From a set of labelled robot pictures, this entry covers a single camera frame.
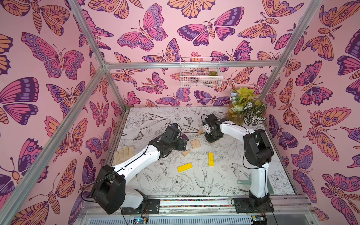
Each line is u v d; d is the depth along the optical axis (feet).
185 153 3.03
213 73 3.02
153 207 2.41
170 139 2.09
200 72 3.13
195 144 3.19
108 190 1.36
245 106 2.86
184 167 2.88
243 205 2.39
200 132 3.37
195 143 3.20
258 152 1.76
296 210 2.41
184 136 3.28
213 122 2.66
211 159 2.96
